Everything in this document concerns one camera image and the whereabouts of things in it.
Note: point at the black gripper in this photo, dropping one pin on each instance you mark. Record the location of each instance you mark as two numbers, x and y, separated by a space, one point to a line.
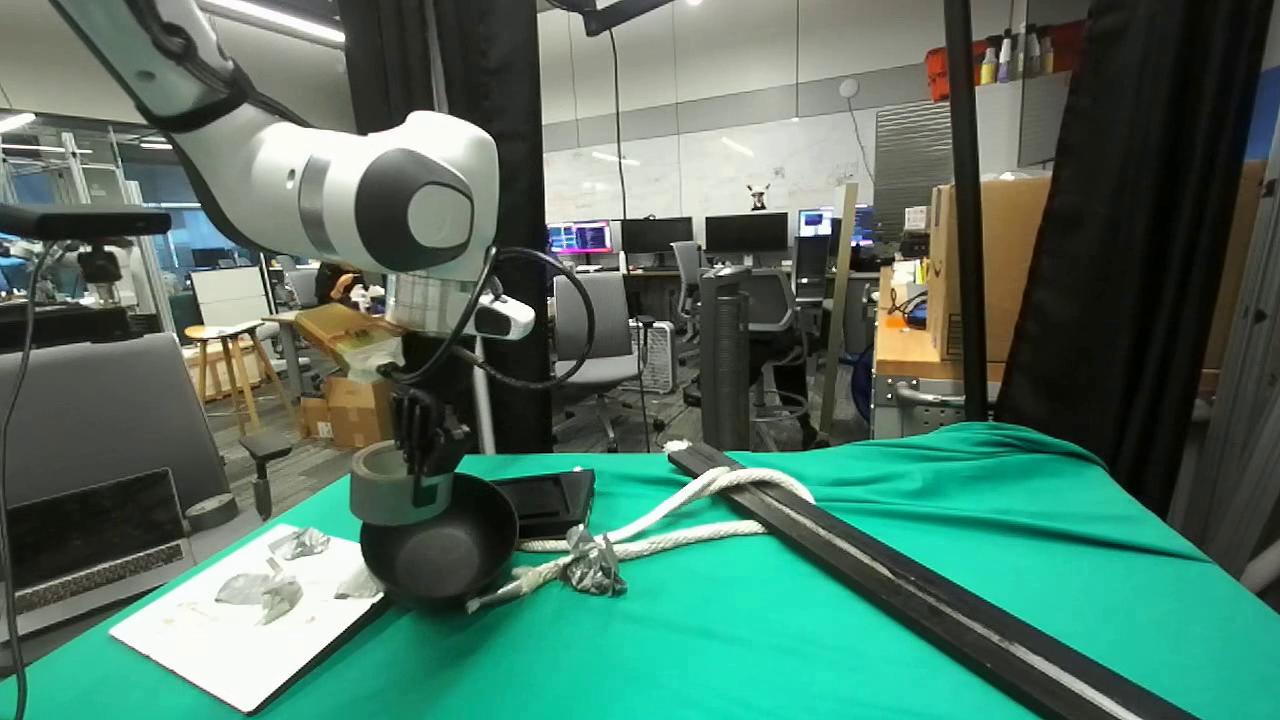
434 412

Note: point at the grey masking tape roll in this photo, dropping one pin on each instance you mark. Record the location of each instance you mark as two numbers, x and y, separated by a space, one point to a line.
382 491

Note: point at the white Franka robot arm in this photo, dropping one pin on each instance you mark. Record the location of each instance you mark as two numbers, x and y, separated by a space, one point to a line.
345 184

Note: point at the black bowl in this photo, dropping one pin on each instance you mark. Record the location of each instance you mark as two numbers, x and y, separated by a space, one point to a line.
446 555

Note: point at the small cardboard box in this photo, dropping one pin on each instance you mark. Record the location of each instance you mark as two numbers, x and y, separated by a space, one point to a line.
349 418

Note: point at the black flat tablet case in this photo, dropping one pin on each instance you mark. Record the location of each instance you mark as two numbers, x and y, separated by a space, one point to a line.
550 502

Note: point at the grey office chair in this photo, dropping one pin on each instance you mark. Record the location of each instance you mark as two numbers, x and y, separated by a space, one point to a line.
603 340

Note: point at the wooden stool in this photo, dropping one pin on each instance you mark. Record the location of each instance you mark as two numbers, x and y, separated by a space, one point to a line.
229 350

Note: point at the white printed paper sheet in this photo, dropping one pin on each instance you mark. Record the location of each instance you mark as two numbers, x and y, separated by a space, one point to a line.
245 614

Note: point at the white board on easel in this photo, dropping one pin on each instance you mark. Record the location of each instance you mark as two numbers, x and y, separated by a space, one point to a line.
229 298

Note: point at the monitor with colourful screen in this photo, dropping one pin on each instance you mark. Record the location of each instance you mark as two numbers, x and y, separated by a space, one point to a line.
581 240

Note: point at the green table cloth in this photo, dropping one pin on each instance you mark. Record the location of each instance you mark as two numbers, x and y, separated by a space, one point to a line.
695 655

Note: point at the dark computer monitor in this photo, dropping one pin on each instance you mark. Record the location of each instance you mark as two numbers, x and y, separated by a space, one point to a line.
744 232
656 232

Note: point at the dark laptop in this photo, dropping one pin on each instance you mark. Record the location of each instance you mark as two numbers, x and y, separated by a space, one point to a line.
95 535

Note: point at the black curtain beside window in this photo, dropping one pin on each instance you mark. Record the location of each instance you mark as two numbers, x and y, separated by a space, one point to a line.
494 82

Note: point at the wooden desk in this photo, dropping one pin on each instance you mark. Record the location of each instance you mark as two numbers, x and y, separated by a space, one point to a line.
904 350

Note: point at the black vertical pole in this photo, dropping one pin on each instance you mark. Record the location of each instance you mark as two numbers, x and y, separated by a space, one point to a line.
963 200

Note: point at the large cardboard box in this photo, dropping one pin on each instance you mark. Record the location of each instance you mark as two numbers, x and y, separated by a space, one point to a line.
1015 265

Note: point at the red shelf with bottles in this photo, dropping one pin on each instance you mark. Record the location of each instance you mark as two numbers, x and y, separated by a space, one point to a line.
1000 61

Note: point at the green and gold mount box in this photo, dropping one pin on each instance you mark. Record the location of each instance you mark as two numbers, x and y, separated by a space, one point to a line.
345 339

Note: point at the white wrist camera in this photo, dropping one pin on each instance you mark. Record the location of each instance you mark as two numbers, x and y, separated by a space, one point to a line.
506 320

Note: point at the black cylinder post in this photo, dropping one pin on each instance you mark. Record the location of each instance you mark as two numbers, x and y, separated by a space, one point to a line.
727 360

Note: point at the black camera on stand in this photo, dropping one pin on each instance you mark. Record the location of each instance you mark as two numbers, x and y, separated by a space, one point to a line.
83 223

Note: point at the long black metal rail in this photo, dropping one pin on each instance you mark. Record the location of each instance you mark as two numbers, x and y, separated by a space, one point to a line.
963 623

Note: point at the black curtain beside wall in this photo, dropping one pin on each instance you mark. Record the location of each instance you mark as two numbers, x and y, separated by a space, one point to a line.
1132 240

